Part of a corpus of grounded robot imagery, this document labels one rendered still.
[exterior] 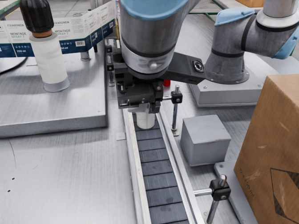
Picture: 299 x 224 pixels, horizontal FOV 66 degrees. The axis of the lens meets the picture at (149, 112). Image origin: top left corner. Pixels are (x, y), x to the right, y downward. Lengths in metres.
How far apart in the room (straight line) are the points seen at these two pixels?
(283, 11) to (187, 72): 0.42
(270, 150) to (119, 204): 0.34
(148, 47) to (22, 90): 0.71
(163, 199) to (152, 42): 0.34
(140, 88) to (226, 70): 0.52
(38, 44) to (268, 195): 0.72
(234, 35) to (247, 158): 0.43
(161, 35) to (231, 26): 0.58
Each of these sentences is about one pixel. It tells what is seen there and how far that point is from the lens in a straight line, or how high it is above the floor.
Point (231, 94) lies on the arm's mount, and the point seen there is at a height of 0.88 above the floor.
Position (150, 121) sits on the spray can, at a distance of 0.63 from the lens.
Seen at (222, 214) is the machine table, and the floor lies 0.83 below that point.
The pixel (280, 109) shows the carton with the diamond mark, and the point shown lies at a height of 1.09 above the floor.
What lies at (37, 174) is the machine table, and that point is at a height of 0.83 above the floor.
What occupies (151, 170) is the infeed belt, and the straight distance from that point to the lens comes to 0.56.
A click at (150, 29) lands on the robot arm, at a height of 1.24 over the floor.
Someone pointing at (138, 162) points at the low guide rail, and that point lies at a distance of 0.53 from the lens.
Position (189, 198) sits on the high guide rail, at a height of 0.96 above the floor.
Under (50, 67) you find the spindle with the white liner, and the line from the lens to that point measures 0.83.
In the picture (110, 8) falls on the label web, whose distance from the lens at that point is 1.22.
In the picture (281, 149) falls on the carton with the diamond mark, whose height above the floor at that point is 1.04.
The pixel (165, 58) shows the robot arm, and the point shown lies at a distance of 0.31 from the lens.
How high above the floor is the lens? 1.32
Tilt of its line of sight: 38 degrees down
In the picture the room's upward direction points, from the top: straight up
